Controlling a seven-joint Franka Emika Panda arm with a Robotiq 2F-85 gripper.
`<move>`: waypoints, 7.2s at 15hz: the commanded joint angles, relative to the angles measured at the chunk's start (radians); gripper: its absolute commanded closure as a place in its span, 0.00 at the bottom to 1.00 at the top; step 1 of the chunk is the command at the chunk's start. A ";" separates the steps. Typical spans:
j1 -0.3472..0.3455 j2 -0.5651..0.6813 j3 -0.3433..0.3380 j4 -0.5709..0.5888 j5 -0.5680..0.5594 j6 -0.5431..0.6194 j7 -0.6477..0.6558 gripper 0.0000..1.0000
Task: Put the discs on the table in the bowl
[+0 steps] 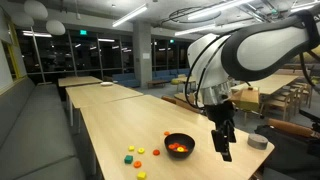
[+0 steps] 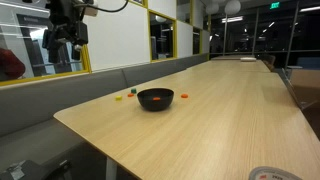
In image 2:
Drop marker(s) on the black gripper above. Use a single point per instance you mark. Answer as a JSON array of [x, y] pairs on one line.
[[65, 23]]

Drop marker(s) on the orange disc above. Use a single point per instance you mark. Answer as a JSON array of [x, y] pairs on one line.
[[184, 95], [130, 95]]

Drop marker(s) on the black bowl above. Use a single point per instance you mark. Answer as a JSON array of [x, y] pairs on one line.
[[155, 105]]

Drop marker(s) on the grey upholstered bench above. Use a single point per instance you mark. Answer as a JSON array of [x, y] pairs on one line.
[[50, 100]]

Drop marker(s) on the red garment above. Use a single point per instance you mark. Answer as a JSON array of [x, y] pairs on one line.
[[10, 65]]

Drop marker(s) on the large yellow cube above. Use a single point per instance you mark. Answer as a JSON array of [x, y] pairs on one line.
[[118, 98]]

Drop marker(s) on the green cube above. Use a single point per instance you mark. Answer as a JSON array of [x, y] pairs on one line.
[[133, 90]]

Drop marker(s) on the black clamp device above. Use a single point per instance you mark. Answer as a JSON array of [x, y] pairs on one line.
[[30, 171]]

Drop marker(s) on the white table leg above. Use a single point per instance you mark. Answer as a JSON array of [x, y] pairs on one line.
[[111, 170]]

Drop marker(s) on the white globe pendant lamp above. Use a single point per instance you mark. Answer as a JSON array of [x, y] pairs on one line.
[[232, 6], [212, 8]]

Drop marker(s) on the long wooden table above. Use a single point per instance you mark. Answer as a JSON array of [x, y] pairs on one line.
[[240, 65], [230, 57]]

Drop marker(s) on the distant ceiling light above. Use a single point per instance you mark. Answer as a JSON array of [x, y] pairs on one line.
[[310, 9], [232, 19]]

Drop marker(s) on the white flat object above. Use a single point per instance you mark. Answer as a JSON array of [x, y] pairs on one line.
[[248, 59]]

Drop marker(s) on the dark wooden chair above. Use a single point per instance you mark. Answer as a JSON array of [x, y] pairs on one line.
[[270, 61]]

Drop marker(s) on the green exit sign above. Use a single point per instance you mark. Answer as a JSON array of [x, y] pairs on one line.
[[274, 5]]

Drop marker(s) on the blue sofa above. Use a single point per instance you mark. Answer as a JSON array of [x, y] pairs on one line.
[[308, 62]]

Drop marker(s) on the brown wooden chair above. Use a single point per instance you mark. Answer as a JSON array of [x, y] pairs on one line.
[[305, 86]]

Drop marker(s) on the grey tape roll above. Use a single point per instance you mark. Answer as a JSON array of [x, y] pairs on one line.
[[273, 174]]

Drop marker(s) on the yellow window frame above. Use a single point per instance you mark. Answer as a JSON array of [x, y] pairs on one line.
[[87, 63], [175, 40]]

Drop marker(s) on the tan wrist camera mount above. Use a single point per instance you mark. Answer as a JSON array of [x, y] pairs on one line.
[[90, 10]]

